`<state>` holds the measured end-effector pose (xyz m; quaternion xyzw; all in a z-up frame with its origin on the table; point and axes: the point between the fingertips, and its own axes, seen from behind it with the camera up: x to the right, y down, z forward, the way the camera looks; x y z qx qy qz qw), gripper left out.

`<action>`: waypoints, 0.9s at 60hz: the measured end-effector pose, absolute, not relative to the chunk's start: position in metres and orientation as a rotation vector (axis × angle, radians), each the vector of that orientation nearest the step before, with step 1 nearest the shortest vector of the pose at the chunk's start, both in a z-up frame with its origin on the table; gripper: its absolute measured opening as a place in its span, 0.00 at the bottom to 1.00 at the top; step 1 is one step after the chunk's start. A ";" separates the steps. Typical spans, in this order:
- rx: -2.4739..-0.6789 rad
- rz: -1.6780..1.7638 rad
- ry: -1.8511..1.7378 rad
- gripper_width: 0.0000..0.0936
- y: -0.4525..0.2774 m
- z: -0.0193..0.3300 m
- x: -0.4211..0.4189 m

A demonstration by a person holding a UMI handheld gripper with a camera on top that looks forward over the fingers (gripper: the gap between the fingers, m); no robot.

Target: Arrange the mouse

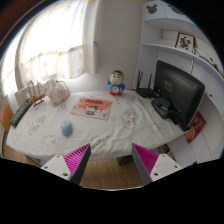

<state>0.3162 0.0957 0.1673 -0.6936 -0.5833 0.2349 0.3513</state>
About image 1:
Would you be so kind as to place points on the white patterned tablecloth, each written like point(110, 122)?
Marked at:
point(132, 120)

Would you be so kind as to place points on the wooden model ship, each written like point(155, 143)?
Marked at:
point(36, 94)

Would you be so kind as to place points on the cartoon boy figurine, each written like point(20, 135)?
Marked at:
point(116, 83)

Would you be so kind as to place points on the white curtain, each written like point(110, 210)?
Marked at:
point(61, 41)

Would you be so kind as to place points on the black computer monitor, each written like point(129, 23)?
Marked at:
point(184, 91)

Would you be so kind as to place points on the framed black white picture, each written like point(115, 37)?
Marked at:
point(185, 42)

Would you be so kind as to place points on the black box under monitor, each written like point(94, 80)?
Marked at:
point(162, 107)

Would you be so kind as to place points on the black wifi router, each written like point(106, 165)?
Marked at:
point(144, 92)

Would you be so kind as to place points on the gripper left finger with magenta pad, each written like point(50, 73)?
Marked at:
point(70, 167)

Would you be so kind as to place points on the red packet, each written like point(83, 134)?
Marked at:
point(196, 126)

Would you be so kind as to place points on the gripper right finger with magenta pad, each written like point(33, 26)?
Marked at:
point(152, 167)

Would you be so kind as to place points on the light blue computer mouse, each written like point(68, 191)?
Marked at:
point(66, 128)

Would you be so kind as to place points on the white shelf unit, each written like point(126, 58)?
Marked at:
point(160, 24)

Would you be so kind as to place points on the dark keyboard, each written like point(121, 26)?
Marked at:
point(20, 113)

